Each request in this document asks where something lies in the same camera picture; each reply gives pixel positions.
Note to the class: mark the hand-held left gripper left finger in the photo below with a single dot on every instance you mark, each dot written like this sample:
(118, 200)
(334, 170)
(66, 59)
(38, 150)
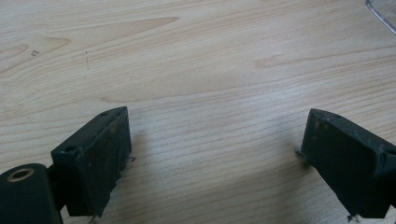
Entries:
(96, 161)

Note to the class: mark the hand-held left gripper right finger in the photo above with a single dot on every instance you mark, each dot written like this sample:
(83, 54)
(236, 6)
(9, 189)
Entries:
(345, 158)

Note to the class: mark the clear plastic container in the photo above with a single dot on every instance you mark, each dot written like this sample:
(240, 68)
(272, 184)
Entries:
(386, 12)

